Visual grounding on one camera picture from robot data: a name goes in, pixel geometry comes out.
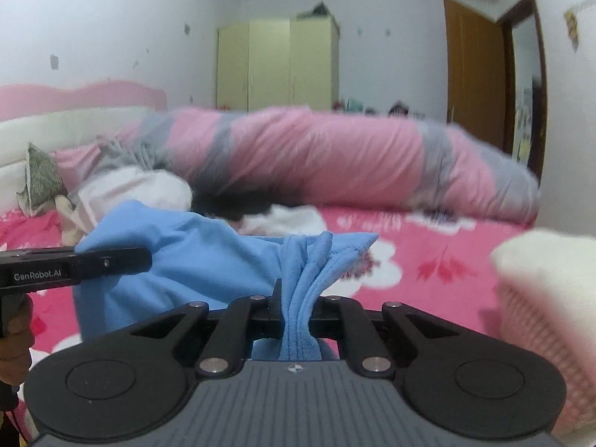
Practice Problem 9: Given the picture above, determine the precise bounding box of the white pink headboard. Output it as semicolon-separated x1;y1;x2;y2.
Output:
0;79;168;212

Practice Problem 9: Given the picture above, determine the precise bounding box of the black garment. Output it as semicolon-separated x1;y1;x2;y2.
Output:
191;191;275;219

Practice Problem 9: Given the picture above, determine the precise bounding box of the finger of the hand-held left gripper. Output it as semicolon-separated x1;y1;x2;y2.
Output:
74;248;153;285

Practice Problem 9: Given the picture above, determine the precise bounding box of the pale yellow wardrobe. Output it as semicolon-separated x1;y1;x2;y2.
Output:
215;14;340;112

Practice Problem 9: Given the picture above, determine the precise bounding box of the green patterned pillow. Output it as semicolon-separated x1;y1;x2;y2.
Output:
16;142;70;217

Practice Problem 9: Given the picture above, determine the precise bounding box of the pink grey rolled duvet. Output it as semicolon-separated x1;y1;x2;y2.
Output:
53;105;543;224

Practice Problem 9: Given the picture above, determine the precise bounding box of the pink white basket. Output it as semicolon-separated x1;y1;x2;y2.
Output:
491;230;596;434

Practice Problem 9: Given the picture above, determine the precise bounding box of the person's left hand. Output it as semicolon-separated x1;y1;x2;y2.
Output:
0;298;35;386

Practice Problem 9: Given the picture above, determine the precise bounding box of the small white cloth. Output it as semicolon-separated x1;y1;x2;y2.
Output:
237;205;322;238

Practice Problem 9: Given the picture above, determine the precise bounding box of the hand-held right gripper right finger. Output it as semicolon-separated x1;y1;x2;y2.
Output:
311;295;461;375

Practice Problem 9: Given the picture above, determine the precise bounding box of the pink floral blanket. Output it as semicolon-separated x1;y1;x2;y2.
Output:
0;202;541;359

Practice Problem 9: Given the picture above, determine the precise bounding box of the blue t-shirt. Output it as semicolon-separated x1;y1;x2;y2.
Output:
72;199;380;364

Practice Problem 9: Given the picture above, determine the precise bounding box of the white garment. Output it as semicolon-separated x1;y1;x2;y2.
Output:
70;168;194;234

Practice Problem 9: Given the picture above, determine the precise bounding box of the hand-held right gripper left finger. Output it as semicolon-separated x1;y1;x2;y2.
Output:
131;278;285;378

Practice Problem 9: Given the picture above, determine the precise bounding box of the wooden door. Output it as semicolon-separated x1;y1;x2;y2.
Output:
442;0;510;152

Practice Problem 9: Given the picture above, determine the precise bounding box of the yellow wall sticker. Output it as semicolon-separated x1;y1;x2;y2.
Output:
563;9;580;52

